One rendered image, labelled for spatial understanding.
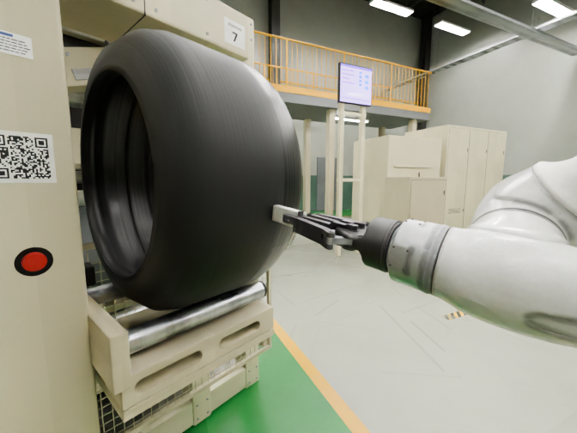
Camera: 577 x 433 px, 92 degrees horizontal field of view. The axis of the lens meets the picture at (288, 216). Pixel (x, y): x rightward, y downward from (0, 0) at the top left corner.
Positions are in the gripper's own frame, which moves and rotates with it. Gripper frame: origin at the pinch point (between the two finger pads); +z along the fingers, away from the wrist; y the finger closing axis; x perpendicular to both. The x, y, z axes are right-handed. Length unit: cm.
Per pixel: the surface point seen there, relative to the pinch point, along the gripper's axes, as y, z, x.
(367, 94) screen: -375, 186, -112
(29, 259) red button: 33.3, 22.8, 8.7
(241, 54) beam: -32, 57, -45
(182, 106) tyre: 16.0, 9.7, -16.6
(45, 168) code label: 30.3, 25.1, -5.0
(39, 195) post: 31.3, 24.6, -0.9
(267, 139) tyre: 1.7, 5.5, -13.4
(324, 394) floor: -82, 29, 117
